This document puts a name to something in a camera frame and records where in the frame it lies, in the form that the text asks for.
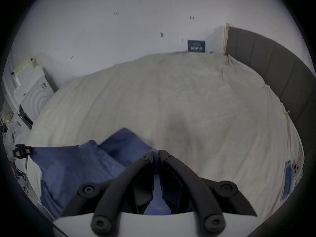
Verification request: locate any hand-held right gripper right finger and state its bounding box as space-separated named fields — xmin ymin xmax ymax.
xmin=158 ymin=150 xmax=258 ymax=235

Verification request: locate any dark blue sign board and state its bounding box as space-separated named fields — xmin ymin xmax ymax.
xmin=187 ymin=40 xmax=206 ymax=53

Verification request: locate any black tripod head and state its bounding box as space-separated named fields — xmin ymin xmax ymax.
xmin=13 ymin=144 xmax=34 ymax=158

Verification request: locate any blue card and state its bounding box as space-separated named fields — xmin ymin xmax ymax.
xmin=281 ymin=160 xmax=296 ymax=202

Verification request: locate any dark blue shirt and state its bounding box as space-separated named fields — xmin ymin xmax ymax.
xmin=30 ymin=128 xmax=195 ymax=220

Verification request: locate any white washing machine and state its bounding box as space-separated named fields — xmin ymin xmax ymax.
xmin=11 ymin=57 xmax=58 ymax=130

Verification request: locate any grey padded headboard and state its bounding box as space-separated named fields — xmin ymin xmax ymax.
xmin=226 ymin=26 xmax=316 ymax=140

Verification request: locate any white phone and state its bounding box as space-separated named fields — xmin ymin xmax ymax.
xmin=291 ymin=161 xmax=303 ymax=182

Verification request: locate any bed with beige sheet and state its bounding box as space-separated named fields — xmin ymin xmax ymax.
xmin=26 ymin=51 xmax=304 ymax=222

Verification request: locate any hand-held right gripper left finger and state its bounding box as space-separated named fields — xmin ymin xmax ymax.
xmin=61 ymin=150 xmax=155 ymax=235

